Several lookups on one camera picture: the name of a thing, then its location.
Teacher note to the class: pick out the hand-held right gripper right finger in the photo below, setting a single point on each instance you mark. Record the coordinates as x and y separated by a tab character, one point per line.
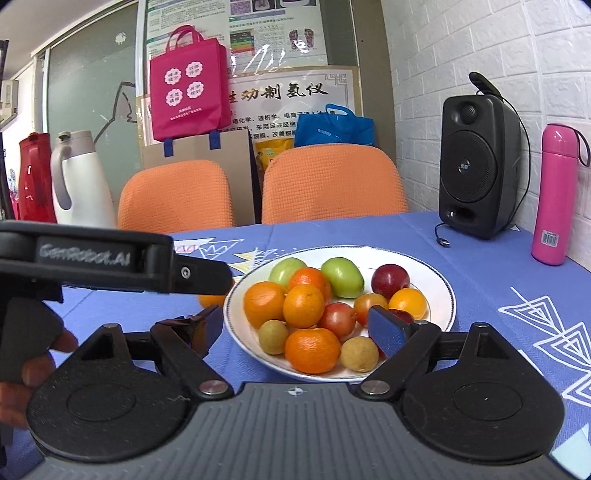
388	332

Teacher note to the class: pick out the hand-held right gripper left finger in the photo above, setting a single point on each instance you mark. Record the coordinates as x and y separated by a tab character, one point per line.
207	330

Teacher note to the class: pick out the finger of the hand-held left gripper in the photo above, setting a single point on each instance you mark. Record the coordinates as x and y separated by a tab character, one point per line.
203	277

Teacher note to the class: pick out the dark red plum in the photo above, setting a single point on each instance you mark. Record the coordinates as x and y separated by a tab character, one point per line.
404	314
390	280

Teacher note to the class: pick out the small orange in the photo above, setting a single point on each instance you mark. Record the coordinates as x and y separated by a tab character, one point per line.
212	300

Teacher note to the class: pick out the yellow orange plum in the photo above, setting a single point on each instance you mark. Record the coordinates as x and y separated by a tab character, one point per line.
407	303

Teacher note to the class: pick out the tan longan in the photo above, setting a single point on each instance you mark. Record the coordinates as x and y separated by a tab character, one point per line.
359	354
273	337

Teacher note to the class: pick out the red yellow plum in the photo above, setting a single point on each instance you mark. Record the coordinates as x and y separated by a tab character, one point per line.
364	304

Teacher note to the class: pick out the pink red plum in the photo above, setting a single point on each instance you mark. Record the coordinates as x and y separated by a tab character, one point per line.
338	320

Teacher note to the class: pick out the large orange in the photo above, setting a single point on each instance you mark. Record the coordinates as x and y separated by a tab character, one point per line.
264	304

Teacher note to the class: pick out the white plate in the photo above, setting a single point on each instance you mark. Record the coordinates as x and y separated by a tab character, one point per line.
436	286

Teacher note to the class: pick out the green apple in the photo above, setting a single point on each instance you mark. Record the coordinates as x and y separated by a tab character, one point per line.
287	272
342	277

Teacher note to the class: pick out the mandarin orange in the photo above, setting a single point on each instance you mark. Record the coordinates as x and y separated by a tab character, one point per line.
312	350
314	277

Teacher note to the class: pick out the medium orange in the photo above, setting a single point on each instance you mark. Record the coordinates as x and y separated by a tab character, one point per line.
303	306

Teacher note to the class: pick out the person's left hand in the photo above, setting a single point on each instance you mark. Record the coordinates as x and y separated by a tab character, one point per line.
39	371

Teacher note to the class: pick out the white thermos jug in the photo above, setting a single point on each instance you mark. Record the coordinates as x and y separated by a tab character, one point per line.
87	194

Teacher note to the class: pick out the orange chair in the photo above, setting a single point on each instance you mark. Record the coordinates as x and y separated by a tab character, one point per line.
175	198
332	184

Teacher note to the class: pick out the red thermos jug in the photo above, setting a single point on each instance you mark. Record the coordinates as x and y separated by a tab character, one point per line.
34	184

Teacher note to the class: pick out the black pole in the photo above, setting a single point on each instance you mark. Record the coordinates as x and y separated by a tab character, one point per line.
4	194

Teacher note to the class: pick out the blue printed tablecloth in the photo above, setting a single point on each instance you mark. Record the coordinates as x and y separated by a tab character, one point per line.
485	295

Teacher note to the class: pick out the brown paper bag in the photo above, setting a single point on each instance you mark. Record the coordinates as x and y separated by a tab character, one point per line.
198	147

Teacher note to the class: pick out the yellow plastic bag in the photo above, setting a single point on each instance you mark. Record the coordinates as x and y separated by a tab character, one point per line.
270	152

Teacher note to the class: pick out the pink tote bag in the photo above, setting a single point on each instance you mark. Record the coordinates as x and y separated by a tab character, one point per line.
189	97

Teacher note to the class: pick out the black speaker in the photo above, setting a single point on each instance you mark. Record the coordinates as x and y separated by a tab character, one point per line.
475	170

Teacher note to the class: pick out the blue tote bag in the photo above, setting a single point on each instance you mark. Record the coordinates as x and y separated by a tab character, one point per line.
332	129

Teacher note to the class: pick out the white calligraphy poster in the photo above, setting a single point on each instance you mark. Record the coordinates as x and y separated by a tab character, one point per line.
295	92

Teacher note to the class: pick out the pink thermos bottle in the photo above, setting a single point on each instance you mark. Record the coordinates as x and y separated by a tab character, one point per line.
554	198

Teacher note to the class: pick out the black clip microphone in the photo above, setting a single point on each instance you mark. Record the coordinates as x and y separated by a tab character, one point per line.
482	83

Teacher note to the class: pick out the white wall box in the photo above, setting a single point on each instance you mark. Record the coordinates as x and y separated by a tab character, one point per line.
9	99

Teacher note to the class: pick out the wall chart poster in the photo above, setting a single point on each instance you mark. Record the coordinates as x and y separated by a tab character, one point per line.
198	18

